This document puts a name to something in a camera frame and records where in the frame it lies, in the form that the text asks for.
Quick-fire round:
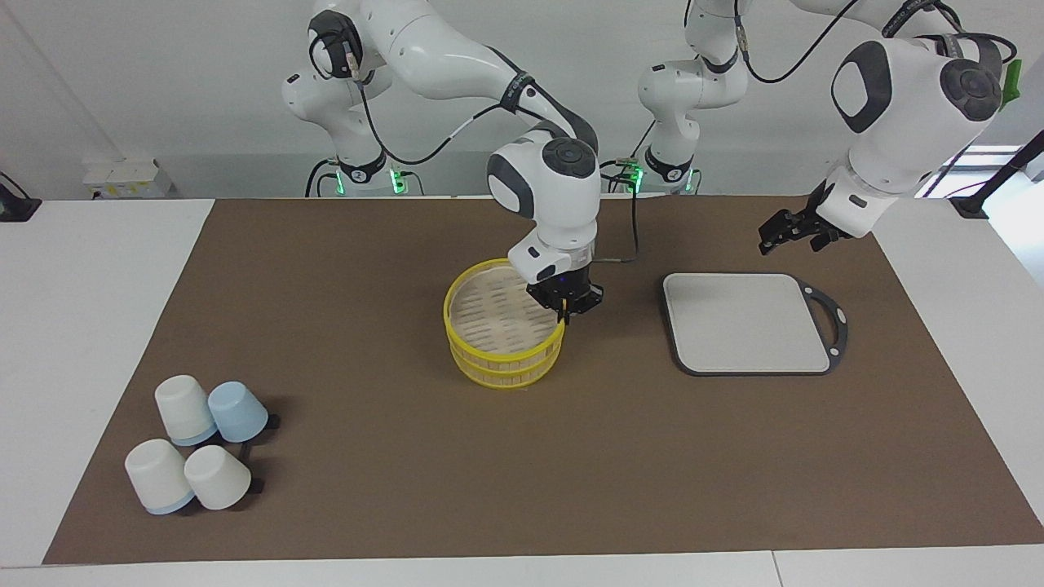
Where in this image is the yellow rimmed bamboo steamer tier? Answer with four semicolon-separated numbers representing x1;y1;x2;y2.
443;258;568;365

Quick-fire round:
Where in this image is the yellow rimmed bamboo steamer base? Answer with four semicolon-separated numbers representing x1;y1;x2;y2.
450;336;565;391

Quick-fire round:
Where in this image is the brown table mat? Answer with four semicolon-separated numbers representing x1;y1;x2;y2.
42;196;1044;566

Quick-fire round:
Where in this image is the green tipped pole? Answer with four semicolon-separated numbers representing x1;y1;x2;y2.
920;59;1024;198

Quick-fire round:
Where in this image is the light blue plastic cup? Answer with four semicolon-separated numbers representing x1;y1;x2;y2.
207;381;269;444

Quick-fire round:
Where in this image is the white plastic cup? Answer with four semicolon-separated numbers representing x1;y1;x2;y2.
184;444;252;511
124;439;197;515
154;374;219;447

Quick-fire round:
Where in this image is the white box stack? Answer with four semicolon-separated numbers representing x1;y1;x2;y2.
82;158;175;200

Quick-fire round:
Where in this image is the grey cutting board black handle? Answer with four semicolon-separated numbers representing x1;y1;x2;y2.
661;272;850;377

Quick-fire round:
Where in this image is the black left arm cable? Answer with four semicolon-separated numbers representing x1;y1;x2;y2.
728;0;1020;86

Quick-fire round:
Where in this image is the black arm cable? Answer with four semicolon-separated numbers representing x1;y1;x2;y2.
308;12;642;265
728;0;1020;86

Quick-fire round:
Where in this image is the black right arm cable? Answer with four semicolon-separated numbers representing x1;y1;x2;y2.
308;12;642;265

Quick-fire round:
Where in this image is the black clamp mount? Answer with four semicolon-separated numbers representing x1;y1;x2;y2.
0;171;42;223

